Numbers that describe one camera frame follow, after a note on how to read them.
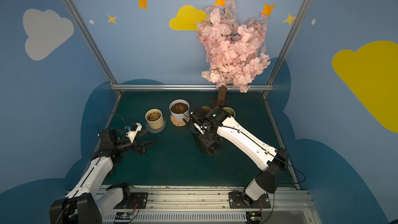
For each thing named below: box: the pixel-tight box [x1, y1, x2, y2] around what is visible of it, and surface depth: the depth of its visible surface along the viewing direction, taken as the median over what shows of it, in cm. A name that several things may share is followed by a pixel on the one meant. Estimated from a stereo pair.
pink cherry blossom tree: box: [196, 0, 272, 108], surface depth 68 cm
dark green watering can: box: [182, 118, 223, 156], surface depth 66 cm
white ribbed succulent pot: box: [168, 99, 191, 123], surface depth 101 cm
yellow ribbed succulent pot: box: [145, 108, 165, 130], surface depth 100 cm
